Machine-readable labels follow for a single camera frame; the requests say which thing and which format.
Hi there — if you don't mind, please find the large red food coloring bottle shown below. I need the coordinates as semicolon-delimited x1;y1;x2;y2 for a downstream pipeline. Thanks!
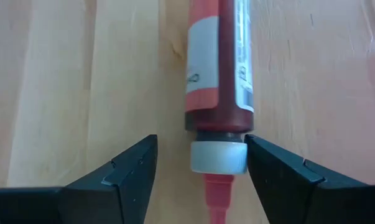
183;0;255;224

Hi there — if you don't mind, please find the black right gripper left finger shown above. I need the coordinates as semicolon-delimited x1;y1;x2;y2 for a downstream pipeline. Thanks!
0;134;159;224

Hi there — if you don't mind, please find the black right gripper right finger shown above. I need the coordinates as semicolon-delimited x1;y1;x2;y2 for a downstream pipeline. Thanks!
244;134;375;224

